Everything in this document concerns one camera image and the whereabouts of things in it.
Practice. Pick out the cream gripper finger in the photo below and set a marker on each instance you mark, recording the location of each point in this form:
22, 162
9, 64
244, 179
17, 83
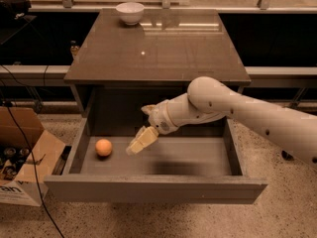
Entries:
144, 137
148, 109

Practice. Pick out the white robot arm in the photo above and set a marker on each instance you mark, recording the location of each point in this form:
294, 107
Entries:
207, 100

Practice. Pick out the black device on shelf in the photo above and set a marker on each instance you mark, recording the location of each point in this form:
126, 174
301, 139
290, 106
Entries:
13, 9

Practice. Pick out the black office chair base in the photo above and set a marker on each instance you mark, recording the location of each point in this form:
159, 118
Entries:
286, 156

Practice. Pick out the small bottle behind cabinet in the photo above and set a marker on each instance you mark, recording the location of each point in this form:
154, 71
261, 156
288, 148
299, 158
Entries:
74, 48

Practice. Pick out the grey cabinet with counter top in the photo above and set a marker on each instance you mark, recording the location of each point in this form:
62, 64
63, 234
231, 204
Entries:
120, 68

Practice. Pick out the white ceramic bowl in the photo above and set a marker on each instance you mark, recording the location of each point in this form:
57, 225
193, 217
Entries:
130, 13

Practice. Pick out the orange fruit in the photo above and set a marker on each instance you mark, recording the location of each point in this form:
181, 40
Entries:
103, 147

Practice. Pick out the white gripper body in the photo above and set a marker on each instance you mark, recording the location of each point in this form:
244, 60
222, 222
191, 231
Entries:
159, 117

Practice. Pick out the brown cardboard box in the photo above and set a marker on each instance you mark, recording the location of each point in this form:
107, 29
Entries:
29, 152

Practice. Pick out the open grey top drawer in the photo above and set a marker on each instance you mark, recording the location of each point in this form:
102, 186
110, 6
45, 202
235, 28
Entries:
195, 164

